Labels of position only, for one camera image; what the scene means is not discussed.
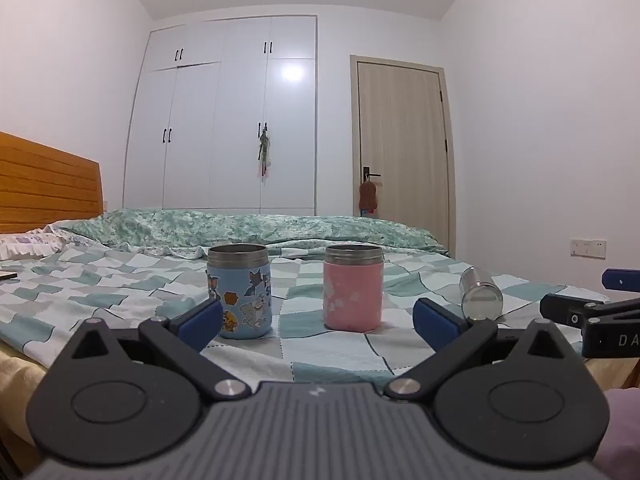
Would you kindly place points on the black phone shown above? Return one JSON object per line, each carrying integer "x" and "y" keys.
{"x": 6, "y": 275}

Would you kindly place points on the person's pink clothing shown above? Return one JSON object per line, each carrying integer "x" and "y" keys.
{"x": 622, "y": 435}

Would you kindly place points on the green floral quilt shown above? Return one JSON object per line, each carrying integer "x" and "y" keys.
{"x": 225, "y": 225}

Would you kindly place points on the blue cartoon cup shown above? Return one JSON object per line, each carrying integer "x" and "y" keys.
{"x": 241, "y": 295}

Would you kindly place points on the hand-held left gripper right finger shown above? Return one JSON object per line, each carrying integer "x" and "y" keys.
{"x": 434, "y": 324}

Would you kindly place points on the checked bed sheet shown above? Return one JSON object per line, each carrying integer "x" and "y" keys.
{"x": 120, "y": 290}

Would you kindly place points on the wall socket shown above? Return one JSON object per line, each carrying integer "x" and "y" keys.
{"x": 588, "y": 248}

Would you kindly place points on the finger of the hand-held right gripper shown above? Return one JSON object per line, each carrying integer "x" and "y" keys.
{"x": 567, "y": 309}
{"x": 622, "y": 279}

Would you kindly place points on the silver steel cup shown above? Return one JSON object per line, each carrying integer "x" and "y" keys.
{"x": 479, "y": 296}

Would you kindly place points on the floral pillow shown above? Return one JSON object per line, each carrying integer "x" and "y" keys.
{"x": 30, "y": 244}

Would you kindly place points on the pink cup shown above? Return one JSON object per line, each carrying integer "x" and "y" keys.
{"x": 352, "y": 292}

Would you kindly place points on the green hanging ornament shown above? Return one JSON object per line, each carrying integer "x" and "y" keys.
{"x": 263, "y": 152}

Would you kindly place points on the wooden headboard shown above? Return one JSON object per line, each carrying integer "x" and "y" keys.
{"x": 45, "y": 185}

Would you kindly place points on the yellow mattress cover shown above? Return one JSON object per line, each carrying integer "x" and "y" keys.
{"x": 17, "y": 390}

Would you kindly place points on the white wardrobe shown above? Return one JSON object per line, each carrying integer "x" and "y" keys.
{"x": 200, "y": 125}

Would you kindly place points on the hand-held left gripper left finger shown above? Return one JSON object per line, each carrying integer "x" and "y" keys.
{"x": 201, "y": 324}

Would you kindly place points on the wooden door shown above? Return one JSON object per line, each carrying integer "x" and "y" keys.
{"x": 402, "y": 160}

